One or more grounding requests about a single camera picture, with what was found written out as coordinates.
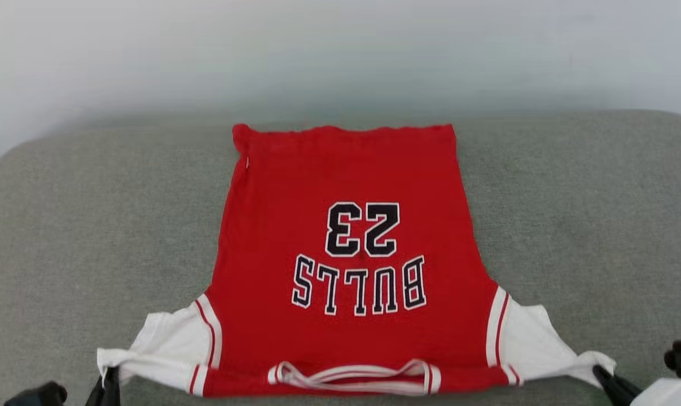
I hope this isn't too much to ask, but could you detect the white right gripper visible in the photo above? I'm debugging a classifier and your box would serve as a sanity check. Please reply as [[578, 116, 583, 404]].
[[593, 365, 681, 406]]

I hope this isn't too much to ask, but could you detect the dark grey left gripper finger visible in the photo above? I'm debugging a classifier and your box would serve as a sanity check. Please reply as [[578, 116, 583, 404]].
[[85, 379, 106, 406], [104, 367, 121, 406]]

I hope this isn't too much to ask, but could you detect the red and white basketball jersey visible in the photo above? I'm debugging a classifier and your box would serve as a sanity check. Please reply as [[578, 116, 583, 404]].
[[96, 123, 617, 398]]

